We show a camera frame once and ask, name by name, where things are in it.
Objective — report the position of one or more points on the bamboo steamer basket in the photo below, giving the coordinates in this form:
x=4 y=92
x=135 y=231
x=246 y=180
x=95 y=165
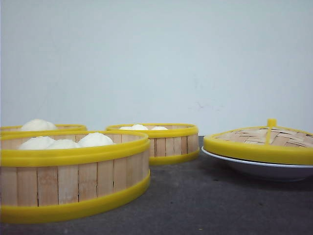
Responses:
x=180 y=143
x=16 y=130
x=39 y=186

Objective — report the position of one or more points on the woven bamboo steamer lid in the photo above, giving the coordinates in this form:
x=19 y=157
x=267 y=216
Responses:
x=267 y=144

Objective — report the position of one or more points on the middle basket right bun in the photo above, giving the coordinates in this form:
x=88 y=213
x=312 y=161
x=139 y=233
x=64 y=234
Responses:
x=159 y=128

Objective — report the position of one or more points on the middle basket left bun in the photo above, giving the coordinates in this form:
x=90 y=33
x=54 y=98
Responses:
x=126 y=128

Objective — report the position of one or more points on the middle front white bun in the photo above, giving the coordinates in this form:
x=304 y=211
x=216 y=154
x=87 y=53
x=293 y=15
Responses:
x=63 y=144

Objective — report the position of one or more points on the left front white bun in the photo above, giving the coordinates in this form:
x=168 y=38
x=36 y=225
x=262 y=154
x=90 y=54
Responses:
x=37 y=143

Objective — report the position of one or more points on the rear basket white bun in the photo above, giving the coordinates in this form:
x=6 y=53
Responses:
x=38 y=125

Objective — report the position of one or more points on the white shallow plate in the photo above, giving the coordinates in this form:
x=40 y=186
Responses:
x=266 y=171

